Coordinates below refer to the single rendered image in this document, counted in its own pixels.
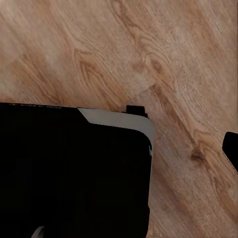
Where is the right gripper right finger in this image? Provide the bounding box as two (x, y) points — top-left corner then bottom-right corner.
(222, 132), (238, 172)

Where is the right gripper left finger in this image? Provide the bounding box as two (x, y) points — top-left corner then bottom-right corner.
(0, 132), (26, 192)

